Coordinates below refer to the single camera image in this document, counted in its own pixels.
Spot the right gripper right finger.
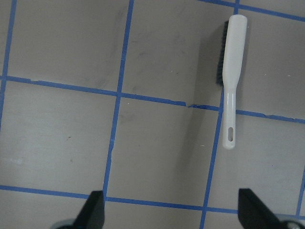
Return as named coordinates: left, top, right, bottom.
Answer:
left=238, top=188, right=287, bottom=229

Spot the beige hand brush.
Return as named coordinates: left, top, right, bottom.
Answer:
left=216, top=14, right=247, bottom=150

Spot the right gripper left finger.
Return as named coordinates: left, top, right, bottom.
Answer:
left=72, top=190, right=105, bottom=229

